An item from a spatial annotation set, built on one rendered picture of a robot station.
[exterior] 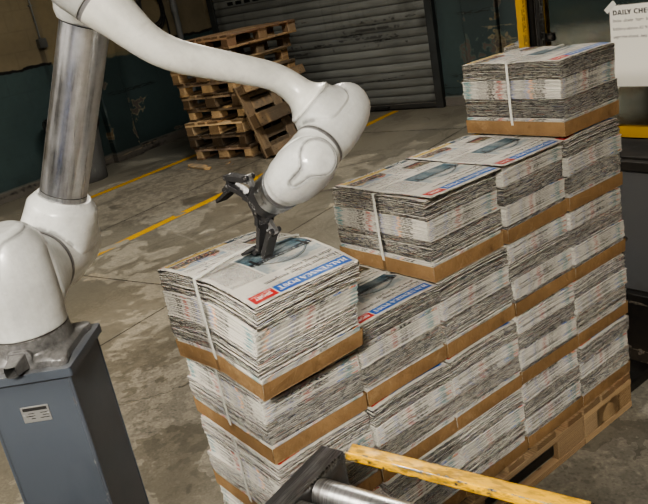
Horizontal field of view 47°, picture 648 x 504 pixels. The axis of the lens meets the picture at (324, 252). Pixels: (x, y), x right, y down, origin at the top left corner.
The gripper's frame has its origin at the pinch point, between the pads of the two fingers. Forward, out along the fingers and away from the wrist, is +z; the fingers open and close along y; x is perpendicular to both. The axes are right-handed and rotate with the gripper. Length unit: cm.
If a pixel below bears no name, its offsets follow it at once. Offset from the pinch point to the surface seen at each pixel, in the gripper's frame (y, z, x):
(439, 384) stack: 58, 15, 43
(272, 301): 19.5, -17.3, -8.9
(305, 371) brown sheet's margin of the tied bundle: 35.7, -5.4, -2.9
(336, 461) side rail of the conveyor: 51, -25, -15
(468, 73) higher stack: -21, 15, 107
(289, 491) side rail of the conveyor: 51, -26, -26
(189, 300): 10.7, 8.3, -14.3
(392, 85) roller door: -173, 525, 550
